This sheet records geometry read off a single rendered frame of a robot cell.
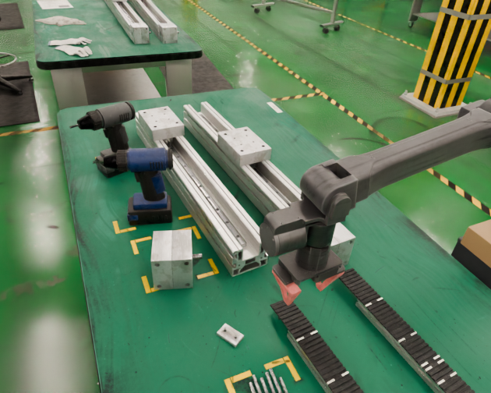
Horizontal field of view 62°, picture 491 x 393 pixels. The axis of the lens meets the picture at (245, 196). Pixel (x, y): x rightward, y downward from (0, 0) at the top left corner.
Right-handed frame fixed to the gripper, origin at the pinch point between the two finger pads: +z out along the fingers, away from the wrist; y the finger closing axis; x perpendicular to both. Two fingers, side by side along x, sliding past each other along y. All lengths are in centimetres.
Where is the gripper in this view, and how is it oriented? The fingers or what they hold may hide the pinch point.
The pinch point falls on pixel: (303, 292)
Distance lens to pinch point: 82.4
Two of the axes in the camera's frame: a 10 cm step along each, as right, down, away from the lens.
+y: -8.7, 2.5, -4.3
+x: 4.9, 5.4, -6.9
